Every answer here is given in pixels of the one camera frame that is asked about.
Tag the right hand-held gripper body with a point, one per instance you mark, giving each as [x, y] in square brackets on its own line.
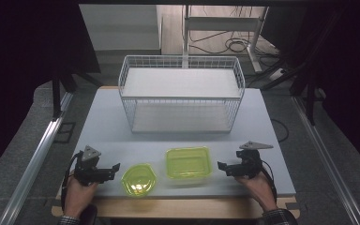
[250, 161]

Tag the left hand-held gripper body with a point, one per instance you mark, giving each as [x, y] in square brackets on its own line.
[86, 165]

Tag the round green plastic container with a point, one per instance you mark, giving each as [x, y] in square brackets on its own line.
[139, 180]

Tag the rectangular green plastic container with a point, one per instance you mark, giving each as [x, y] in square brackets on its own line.
[188, 164]

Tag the person's right hand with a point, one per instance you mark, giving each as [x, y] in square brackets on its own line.
[258, 189]

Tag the person's left hand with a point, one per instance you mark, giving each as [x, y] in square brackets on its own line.
[78, 195]

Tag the black metal stand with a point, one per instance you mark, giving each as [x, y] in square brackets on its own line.
[310, 100]
[56, 97]

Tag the white power strip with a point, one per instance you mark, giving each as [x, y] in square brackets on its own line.
[276, 73]

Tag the white cabinet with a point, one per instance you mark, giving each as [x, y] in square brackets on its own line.
[122, 28]

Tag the aluminium rail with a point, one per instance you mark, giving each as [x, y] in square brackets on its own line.
[36, 156]
[325, 156]

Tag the white metal desk frame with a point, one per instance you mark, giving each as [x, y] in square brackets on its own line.
[222, 23]

